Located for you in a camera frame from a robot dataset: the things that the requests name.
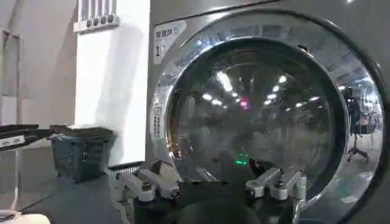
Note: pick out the white rounded robot shell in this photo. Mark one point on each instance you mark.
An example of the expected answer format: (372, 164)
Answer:
(29, 219)

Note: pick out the black flat bar with label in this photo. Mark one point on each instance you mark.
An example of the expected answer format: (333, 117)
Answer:
(21, 135)

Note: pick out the white numbered dryer label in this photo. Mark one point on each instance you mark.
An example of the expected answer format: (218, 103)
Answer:
(166, 38)

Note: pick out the grey-green plastic laundry basket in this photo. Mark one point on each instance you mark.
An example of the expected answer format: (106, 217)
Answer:
(80, 158)

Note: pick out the small white door sticker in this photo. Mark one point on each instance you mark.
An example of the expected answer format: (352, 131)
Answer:
(157, 121)

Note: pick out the pale grey upright frame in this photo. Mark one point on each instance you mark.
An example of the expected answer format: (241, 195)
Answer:
(10, 76)

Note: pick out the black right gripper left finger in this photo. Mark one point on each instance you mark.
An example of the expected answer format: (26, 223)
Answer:
(158, 185)

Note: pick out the black ribbed grille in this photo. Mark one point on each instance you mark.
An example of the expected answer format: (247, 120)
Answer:
(128, 168)

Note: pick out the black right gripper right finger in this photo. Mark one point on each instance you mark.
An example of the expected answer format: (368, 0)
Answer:
(281, 184)

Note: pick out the grey dryer machine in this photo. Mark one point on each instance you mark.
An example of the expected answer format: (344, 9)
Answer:
(359, 27)

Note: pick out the white bracket with dark knobs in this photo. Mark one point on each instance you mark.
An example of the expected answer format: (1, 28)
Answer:
(97, 19)

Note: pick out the round glass dryer door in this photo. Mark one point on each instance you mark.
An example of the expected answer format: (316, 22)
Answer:
(259, 115)

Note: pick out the dark clothes pile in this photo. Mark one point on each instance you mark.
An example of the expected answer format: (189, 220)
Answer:
(80, 131)

